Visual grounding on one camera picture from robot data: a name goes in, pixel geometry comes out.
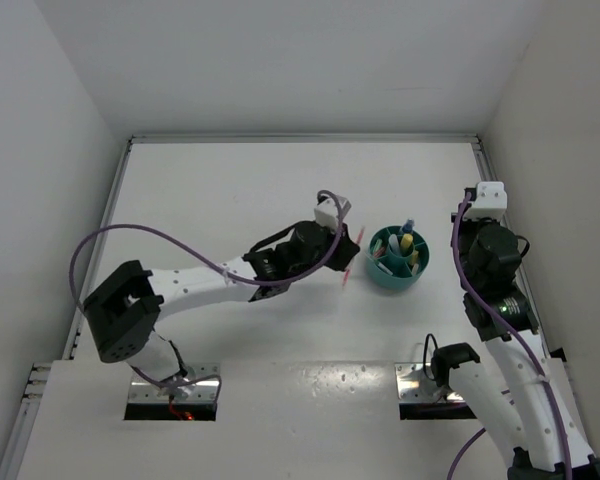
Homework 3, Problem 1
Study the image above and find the red pen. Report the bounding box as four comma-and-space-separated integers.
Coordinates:
341, 226, 366, 290

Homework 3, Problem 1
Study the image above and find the yellow highlighter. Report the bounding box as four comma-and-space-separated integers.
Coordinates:
400, 233, 414, 257

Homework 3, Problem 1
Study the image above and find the blue highlighter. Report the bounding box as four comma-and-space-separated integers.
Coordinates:
388, 234, 402, 256

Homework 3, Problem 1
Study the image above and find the clear glue bottle blue cap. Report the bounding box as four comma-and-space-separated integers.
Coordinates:
401, 218, 415, 234

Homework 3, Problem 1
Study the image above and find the pink highlighter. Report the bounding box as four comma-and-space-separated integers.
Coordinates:
372, 239, 385, 258

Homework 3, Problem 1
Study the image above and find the green pen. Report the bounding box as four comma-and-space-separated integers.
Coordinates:
375, 261, 394, 276

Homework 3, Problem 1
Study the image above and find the grey eraser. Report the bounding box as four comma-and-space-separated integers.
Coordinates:
408, 250, 420, 276

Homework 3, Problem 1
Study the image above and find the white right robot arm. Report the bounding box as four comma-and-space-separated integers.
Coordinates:
431, 214, 600, 479

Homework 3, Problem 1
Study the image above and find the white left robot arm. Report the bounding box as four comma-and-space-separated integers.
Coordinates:
83, 221, 360, 391

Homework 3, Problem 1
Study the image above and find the teal round organizer container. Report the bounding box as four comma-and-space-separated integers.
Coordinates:
365, 226, 430, 292

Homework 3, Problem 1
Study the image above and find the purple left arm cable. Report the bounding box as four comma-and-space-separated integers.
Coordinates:
68, 189, 349, 396

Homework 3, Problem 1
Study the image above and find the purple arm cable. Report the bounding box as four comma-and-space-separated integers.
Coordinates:
68, 189, 349, 396
447, 189, 574, 480

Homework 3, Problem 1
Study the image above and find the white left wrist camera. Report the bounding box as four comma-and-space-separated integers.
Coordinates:
314, 195, 351, 231

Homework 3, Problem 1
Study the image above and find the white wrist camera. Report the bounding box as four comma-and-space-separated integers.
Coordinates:
462, 181, 508, 222
314, 195, 351, 231

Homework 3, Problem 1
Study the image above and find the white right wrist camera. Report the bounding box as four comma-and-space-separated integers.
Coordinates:
462, 181, 508, 222

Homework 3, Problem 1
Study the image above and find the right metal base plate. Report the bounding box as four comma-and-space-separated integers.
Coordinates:
394, 362, 464, 404

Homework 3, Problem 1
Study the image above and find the metal base plate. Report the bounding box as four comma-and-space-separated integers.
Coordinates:
128, 363, 222, 405
394, 362, 464, 404

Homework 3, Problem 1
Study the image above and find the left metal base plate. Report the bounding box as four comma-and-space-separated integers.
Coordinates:
128, 363, 222, 405

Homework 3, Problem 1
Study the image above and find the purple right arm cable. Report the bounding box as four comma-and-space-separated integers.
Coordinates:
447, 189, 574, 480

